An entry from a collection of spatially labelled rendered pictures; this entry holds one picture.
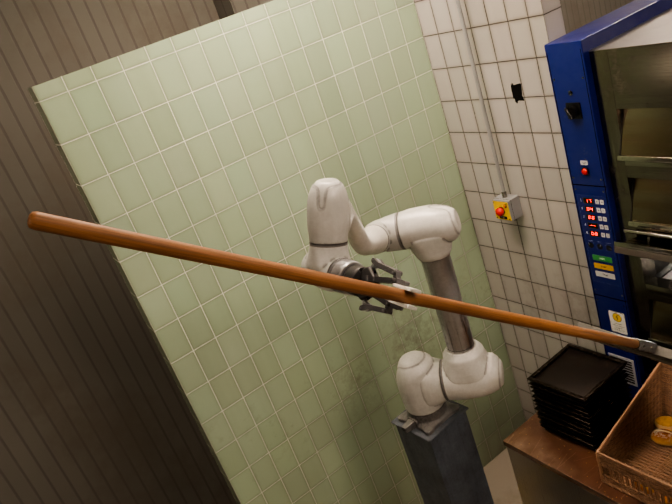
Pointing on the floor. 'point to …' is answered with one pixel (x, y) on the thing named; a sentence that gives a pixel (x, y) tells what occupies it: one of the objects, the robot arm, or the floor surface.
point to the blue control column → (567, 71)
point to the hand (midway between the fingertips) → (404, 296)
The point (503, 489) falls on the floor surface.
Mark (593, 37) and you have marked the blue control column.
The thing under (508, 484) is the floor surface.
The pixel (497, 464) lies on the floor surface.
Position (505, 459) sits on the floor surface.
